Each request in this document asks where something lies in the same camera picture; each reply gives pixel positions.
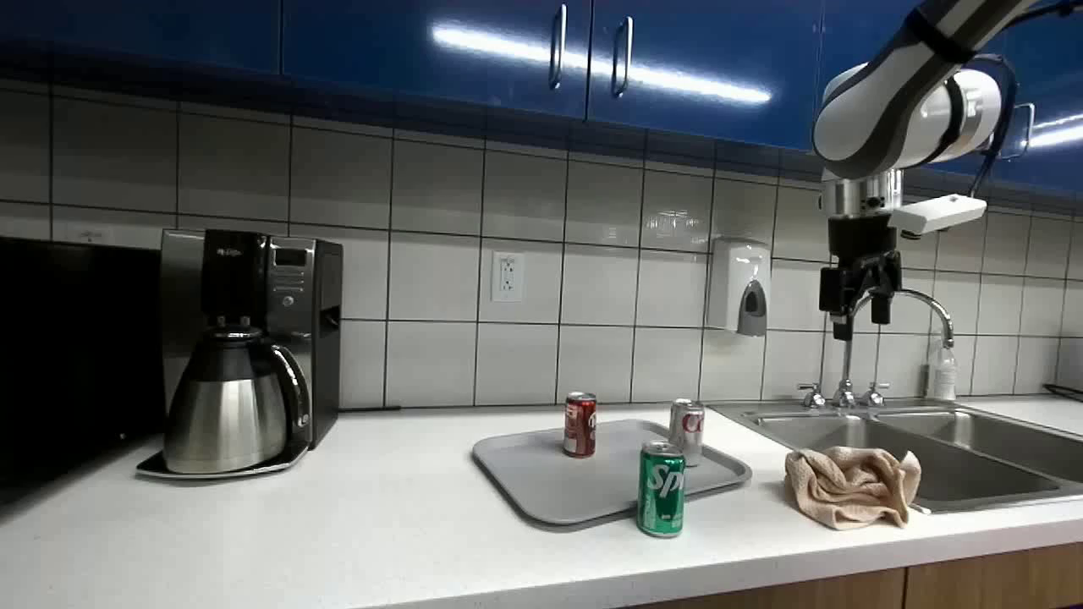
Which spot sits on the chrome gooseneck faucet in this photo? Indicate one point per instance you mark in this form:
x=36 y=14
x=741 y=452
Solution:
x=935 y=304

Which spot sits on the white plastic bottle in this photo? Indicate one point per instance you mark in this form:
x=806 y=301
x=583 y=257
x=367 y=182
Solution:
x=943 y=373

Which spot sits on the beige crumpled cloth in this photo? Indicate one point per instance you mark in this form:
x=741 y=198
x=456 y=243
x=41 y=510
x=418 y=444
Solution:
x=852 y=487

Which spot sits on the grey plastic tray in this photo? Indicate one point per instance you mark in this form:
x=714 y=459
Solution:
x=562 y=479

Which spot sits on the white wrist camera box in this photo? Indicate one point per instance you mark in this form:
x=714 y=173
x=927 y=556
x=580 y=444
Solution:
x=940 y=209

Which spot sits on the silver diet coke can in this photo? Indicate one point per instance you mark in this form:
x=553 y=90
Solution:
x=684 y=430

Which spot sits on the white wall soap dispenser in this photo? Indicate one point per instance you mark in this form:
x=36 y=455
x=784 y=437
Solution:
x=733 y=283

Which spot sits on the stainless steel coffee carafe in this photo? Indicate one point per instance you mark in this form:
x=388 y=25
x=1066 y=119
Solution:
x=226 y=409

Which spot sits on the wooden base cabinet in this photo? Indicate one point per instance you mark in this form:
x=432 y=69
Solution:
x=958 y=579

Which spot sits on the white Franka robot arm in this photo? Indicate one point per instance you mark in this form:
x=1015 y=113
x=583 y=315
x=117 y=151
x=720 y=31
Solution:
x=875 y=113

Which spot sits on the blue wall cabinet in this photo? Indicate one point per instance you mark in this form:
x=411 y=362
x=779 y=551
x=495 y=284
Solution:
x=341 y=46

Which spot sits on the red soda can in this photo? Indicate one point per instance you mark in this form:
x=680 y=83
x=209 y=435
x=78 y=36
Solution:
x=580 y=425

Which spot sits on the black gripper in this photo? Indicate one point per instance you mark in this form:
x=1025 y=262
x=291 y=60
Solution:
x=865 y=252

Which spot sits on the white wall outlet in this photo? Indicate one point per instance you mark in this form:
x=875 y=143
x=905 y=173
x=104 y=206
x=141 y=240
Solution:
x=510 y=276

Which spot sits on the black steel coffee maker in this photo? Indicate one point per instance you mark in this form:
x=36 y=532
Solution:
x=302 y=324

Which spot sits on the stainless steel double sink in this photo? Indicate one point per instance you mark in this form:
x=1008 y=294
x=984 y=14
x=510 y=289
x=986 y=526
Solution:
x=993 y=452

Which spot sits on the green Sprite can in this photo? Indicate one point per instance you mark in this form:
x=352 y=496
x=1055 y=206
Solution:
x=661 y=490

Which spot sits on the black microwave oven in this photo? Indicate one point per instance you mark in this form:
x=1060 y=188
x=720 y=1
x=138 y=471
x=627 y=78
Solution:
x=72 y=359

